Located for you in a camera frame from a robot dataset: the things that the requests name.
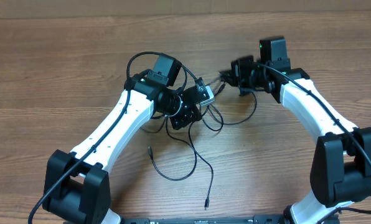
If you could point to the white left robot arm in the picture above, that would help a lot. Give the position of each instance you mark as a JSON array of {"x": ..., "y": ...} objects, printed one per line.
[{"x": 77, "y": 184}]

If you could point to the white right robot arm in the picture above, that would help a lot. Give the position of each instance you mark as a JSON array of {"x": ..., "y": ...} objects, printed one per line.
[{"x": 341, "y": 168}]

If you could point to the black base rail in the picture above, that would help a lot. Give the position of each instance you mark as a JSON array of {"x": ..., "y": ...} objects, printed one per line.
[{"x": 256, "y": 219}]

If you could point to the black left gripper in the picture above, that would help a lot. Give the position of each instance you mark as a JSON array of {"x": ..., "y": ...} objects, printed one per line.
[{"x": 184, "y": 115}]

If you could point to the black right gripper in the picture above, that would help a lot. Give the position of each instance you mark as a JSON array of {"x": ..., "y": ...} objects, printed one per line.
[{"x": 243, "y": 75}]

